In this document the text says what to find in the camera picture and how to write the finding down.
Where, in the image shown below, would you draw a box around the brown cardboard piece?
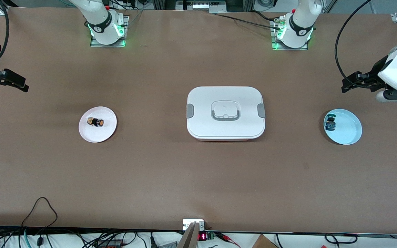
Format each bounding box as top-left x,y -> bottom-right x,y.
252,234 -> 279,248

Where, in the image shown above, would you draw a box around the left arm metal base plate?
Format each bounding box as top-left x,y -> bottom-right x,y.
271,19 -> 308,51

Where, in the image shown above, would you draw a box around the aluminium profile beam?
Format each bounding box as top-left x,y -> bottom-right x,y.
177,222 -> 200,248

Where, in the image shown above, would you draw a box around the pink round plate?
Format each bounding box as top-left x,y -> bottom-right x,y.
79,106 -> 118,143

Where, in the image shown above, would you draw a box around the white lidded box grey latches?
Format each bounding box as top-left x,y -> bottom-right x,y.
186,86 -> 266,142

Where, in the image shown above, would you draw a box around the black cable on tabletop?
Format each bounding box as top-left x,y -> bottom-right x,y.
212,12 -> 282,30

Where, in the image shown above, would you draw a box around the green push-button switch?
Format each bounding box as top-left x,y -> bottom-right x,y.
325,113 -> 337,132

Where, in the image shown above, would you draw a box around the light blue round plate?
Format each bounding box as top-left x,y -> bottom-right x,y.
324,109 -> 363,145

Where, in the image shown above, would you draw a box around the white lit panel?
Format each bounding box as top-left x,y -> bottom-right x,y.
192,2 -> 227,11

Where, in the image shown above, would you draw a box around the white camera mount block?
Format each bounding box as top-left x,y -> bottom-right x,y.
183,219 -> 205,231

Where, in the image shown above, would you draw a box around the black coiled cable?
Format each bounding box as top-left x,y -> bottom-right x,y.
324,233 -> 358,245

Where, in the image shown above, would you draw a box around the black looped cable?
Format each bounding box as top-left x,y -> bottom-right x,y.
21,197 -> 58,228

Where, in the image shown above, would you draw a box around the red clip lead wire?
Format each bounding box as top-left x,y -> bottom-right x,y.
217,232 -> 241,248

